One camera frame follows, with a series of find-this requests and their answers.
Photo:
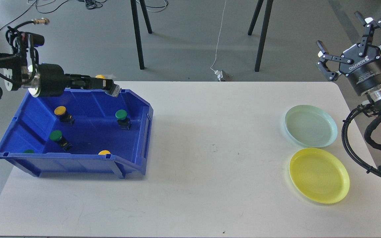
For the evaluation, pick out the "yellow button front edge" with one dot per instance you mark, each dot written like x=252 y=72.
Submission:
x=104 y=152

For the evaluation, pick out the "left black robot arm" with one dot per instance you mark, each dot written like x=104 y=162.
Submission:
x=21 y=68

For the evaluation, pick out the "yellow button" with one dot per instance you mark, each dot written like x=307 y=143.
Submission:
x=63 y=115
x=100 y=76

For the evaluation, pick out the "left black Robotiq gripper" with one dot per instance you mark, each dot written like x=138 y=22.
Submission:
x=50 y=81

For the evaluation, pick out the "left black tripod legs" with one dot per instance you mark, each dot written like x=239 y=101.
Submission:
x=136 y=25

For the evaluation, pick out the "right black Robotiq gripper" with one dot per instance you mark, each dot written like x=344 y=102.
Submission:
x=365 y=71

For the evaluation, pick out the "pale green plate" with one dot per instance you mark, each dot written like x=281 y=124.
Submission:
x=310 y=126

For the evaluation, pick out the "green button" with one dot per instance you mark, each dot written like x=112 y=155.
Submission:
x=57 y=137
x=123 y=120

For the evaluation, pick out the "blue plastic bin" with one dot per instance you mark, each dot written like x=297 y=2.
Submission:
x=95 y=129

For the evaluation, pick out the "yellow plate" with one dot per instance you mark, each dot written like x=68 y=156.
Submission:
x=319 y=175

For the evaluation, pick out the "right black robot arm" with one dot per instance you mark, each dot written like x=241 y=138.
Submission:
x=329 y=66

